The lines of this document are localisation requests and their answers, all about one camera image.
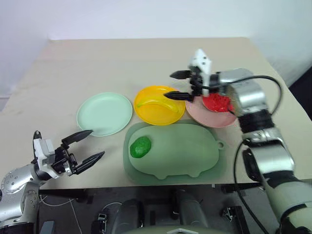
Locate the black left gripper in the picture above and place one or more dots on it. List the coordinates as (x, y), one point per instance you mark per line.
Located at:
(64, 161)

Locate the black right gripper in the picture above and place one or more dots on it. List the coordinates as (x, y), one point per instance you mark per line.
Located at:
(196, 83)

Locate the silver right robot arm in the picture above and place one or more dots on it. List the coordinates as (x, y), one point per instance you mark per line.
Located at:
(268, 158)

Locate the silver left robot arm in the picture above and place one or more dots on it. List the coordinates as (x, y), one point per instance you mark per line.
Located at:
(17, 185)

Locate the yellow plate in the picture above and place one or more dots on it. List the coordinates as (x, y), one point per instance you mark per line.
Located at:
(156, 118)

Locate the light green plate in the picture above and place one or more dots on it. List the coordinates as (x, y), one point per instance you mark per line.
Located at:
(104, 112)

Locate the pink plate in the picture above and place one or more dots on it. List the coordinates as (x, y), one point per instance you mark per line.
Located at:
(207, 120)

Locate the yellow toy banana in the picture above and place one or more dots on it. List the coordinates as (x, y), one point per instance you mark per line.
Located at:
(151, 102)

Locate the red toy strawberry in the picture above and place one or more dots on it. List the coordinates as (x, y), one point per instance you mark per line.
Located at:
(217, 103)

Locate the green toy fruit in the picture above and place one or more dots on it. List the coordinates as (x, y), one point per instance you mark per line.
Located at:
(141, 147)

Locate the green pig-shaped silicone tray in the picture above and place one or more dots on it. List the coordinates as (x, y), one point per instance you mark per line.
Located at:
(175, 151)

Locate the dark rounded grey shape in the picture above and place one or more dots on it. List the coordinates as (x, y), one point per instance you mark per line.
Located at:
(128, 214)
(191, 209)

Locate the grey-green robot torso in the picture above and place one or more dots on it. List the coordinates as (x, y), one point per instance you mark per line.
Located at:
(175, 230)

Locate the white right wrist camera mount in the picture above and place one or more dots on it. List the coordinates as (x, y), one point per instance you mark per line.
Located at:
(203, 63)

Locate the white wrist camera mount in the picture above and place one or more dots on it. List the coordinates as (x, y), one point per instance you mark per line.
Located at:
(203, 63)
(45, 149)

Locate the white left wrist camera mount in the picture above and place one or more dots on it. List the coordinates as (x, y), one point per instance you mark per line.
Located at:
(45, 149)

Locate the black table frame bar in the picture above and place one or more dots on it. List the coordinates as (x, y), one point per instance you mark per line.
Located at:
(136, 189)

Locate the black clamp bracket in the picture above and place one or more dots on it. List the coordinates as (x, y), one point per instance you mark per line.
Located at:
(235, 217)

